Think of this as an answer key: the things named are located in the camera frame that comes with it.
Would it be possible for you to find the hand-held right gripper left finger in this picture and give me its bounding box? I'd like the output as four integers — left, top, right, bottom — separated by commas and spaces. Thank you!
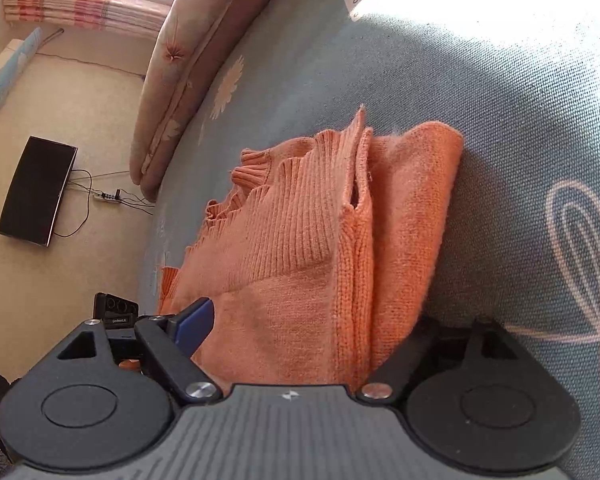
55, 297, 221, 404

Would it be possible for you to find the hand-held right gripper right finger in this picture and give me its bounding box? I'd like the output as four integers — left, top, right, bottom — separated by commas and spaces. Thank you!
356, 316, 523, 404

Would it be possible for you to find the orange knit sweater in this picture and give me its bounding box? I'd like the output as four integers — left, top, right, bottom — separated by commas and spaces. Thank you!
157, 105, 465, 396

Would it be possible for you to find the white air conditioner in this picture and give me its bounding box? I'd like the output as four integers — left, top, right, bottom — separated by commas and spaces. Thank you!
0, 26, 45, 123

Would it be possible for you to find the pink floral quilt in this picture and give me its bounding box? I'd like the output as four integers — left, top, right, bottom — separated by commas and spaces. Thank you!
130, 0, 301, 203

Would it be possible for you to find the pink patterned curtain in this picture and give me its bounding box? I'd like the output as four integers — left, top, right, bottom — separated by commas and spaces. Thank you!
2, 0, 173, 38

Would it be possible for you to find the black television cable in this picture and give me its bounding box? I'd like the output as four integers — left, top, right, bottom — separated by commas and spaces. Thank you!
54, 169, 95, 239

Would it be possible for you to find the black power strip cable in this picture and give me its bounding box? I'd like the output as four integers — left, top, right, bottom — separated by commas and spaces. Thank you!
117, 186, 157, 209

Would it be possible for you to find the black wall television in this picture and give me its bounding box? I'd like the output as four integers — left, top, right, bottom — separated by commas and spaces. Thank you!
0, 136, 78, 248

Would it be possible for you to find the hanging wall cord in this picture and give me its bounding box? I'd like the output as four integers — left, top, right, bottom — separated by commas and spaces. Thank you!
34, 29, 147, 80

